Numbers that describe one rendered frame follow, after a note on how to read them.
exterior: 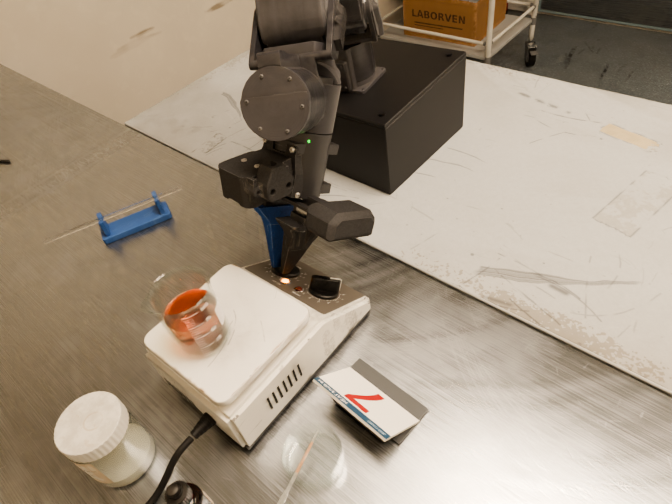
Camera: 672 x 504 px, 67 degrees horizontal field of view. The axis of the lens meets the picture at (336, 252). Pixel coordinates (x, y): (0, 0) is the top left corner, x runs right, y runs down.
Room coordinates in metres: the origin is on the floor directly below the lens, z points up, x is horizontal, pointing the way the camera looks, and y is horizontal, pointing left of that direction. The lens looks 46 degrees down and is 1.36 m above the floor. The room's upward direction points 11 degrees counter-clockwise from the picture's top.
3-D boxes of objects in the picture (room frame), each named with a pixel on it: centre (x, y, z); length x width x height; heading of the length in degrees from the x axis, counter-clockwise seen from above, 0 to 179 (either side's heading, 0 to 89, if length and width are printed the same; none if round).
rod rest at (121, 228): (0.59, 0.28, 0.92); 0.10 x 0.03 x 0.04; 108
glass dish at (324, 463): (0.19, 0.06, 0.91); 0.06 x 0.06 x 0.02
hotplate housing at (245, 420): (0.32, 0.10, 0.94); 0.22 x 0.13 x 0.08; 133
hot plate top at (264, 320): (0.30, 0.12, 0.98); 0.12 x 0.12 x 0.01; 43
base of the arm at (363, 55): (0.67, -0.07, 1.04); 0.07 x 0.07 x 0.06; 49
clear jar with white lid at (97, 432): (0.23, 0.24, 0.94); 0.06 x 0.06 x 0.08
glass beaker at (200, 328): (0.29, 0.14, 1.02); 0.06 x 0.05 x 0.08; 115
